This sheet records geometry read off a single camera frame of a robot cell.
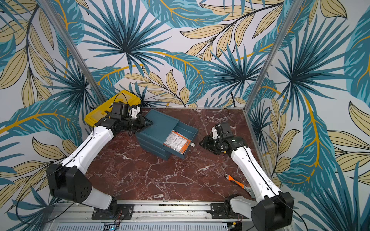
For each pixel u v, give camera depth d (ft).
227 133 1.96
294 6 2.25
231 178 2.76
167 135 2.55
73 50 2.73
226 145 1.76
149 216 2.39
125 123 2.17
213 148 2.25
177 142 2.69
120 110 2.03
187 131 2.88
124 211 2.37
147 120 2.53
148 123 2.55
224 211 2.38
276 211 1.24
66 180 1.48
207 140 2.25
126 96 3.43
